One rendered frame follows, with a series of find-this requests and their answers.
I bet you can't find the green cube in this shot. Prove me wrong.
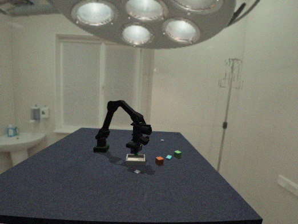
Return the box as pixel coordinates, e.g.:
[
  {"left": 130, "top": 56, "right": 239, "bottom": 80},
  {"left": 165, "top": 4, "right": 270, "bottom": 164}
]
[{"left": 174, "top": 151, "right": 182, "bottom": 158}]

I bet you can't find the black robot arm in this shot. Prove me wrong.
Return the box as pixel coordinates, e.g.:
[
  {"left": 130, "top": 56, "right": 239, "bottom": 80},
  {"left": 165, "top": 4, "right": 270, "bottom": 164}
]
[{"left": 95, "top": 100, "right": 152, "bottom": 147}]

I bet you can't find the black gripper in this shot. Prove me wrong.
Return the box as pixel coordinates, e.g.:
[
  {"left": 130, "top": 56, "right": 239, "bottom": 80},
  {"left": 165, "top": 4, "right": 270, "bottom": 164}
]
[{"left": 126, "top": 133, "right": 142, "bottom": 154}]

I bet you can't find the orange-brown cube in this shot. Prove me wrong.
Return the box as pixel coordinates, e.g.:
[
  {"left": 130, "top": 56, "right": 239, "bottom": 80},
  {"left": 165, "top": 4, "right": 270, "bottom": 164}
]
[{"left": 155, "top": 157, "right": 164, "bottom": 166}]

